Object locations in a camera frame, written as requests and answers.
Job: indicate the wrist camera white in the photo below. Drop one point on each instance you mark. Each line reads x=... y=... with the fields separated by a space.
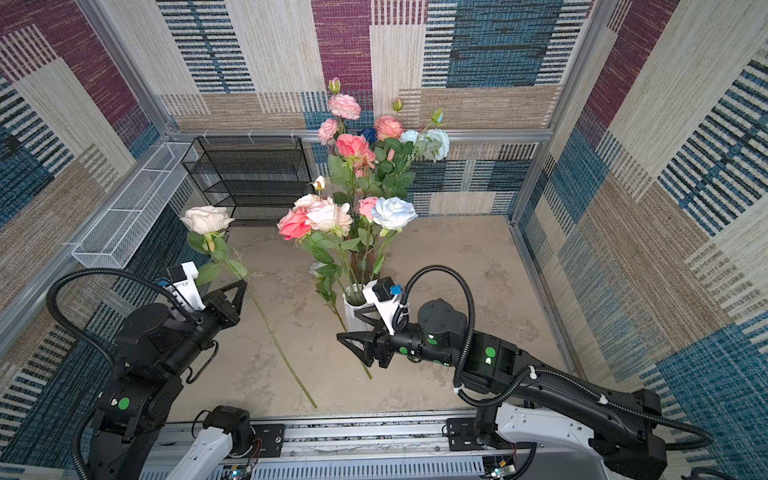
x=388 y=299
x=180 y=281

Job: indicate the cream white rose stem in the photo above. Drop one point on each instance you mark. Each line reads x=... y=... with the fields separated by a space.
x=206 y=227

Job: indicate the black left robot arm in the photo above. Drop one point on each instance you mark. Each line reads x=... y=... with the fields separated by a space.
x=155 y=353

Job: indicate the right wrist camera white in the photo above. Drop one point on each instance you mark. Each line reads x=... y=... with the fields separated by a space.
x=388 y=299

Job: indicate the coral pink rose stem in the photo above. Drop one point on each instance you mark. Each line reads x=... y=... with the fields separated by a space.
x=294 y=227

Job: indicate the pink rose stem with bud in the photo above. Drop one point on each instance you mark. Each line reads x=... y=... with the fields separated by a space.
x=388 y=127

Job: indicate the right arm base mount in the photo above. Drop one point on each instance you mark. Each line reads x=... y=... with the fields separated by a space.
x=480 y=432

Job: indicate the black wire mesh shelf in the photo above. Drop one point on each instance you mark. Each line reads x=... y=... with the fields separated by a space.
x=255 y=179

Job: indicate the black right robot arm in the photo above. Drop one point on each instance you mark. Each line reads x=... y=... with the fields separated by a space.
x=491 y=371

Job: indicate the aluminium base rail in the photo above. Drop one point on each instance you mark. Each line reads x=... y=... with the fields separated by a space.
x=432 y=444

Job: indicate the eucalyptus and pale flower stem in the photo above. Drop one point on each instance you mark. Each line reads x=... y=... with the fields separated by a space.
x=432 y=142

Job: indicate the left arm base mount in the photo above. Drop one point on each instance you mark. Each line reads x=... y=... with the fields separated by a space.
x=247 y=440

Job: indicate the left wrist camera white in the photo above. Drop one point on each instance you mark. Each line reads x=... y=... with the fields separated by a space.
x=180 y=281

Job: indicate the cream double rose stem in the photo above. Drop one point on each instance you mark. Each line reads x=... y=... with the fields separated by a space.
x=319 y=190

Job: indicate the white ribbed ceramic vase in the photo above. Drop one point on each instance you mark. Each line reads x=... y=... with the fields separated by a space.
x=355 y=300

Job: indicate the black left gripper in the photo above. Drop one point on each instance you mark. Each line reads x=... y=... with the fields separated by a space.
x=227 y=311

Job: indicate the pink carnation stem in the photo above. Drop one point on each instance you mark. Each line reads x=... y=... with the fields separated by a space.
x=343 y=108

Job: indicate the large pale pink rose stem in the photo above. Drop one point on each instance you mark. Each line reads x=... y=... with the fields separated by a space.
x=365 y=226

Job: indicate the large blush rose stem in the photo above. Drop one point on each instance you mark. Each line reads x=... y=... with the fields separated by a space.
x=332 y=236

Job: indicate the red ribbed glass vase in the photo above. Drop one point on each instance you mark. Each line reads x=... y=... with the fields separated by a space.
x=362 y=267

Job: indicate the white wire mesh tray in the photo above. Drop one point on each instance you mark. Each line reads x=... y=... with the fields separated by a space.
x=117 y=234

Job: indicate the magenta rose stem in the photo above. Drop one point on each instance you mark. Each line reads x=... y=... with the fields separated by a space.
x=356 y=153

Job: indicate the blue artificial rose stem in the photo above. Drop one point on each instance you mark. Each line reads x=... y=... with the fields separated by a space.
x=369 y=134

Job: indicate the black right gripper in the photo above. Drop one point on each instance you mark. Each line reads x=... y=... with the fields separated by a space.
x=381 y=341

